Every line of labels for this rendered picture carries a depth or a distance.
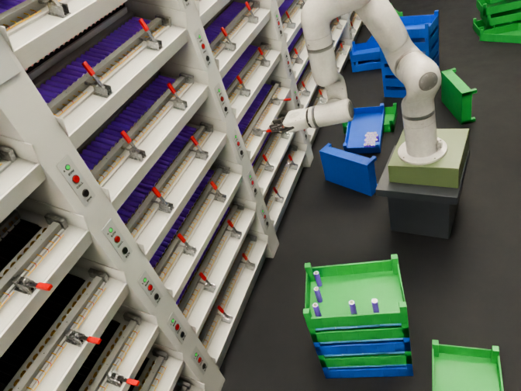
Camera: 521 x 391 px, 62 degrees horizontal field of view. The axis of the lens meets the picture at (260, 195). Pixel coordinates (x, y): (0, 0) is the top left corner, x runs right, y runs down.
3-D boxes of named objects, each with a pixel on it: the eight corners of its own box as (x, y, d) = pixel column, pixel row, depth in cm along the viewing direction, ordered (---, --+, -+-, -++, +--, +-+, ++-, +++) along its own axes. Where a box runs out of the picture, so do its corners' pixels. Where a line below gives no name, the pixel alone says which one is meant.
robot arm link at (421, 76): (426, 100, 170) (422, 43, 156) (449, 121, 155) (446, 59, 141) (397, 110, 171) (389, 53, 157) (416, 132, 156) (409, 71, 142)
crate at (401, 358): (403, 312, 157) (401, 299, 152) (412, 364, 141) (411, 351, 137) (321, 317, 164) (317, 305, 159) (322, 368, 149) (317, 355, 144)
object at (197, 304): (254, 217, 189) (257, 195, 179) (196, 340, 148) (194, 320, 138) (212, 204, 193) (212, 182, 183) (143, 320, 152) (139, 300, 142)
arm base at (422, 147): (450, 137, 177) (449, 98, 166) (443, 166, 166) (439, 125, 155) (403, 137, 187) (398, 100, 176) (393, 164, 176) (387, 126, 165)
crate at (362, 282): (398, 269, 142) (397, 253, 137) (408, 323, 127) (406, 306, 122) (308, 278, 149) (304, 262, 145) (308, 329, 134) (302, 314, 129)
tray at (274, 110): (289, 95, 224) (291, 79, 217) (249, 168, 183) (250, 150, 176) (253, 87, 228) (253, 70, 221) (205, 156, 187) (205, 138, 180)
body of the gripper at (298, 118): (313, 102, 167) (288, 108, 173) (306, 116, 160) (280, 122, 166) (319, 118, 171) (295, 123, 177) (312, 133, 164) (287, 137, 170)
